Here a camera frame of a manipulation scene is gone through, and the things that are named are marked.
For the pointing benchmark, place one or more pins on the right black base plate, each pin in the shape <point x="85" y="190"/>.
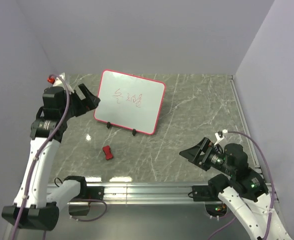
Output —
<point x="201" y="193"/>

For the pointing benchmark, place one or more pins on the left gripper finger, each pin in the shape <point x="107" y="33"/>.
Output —
<point x="91" y="102"/>
<point x="85" y="91"/>

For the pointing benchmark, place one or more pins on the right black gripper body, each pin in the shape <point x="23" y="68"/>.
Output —
<point x="213" y="157"/>

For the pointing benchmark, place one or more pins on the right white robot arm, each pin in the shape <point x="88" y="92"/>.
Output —
<point x="239" y="187"/>

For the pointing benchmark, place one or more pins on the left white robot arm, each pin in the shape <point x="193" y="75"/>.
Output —
<point x="33" y="208"/>

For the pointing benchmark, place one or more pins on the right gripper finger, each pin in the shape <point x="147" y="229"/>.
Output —
<point x="204" y="145"/>
<point x="194" y="154"/>

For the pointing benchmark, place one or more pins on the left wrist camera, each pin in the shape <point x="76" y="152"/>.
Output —
<point x="56" y="82"/>

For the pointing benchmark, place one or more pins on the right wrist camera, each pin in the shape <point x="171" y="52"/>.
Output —
<point x="221" y="137"/>

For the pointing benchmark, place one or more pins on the pink framed whiteboard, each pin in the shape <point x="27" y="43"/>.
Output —
<point x="130" y="102"/>

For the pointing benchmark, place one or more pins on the right side aluminium rail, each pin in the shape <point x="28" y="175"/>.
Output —
<point x="251" y="146"/>

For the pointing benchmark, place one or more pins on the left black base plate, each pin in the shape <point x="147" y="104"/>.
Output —
<point x="94" y="193"/>

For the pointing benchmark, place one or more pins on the aluminium mounting rail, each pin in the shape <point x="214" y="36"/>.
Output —
<point x="153" y="193"/>

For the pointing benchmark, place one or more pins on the red whiteboard eraser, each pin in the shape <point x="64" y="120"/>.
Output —
<point x="108" y="153"/>

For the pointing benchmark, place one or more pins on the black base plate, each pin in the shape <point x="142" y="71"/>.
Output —
<point x="94" y="193"/>
<point x="201" y="193"/>

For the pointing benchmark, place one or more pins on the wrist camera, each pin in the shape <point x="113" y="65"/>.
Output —
<point x="56" y="82"/>
<point x="221" y="137"/>

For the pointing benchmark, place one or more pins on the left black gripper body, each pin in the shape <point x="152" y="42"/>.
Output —
<point x="75" y="108"/>

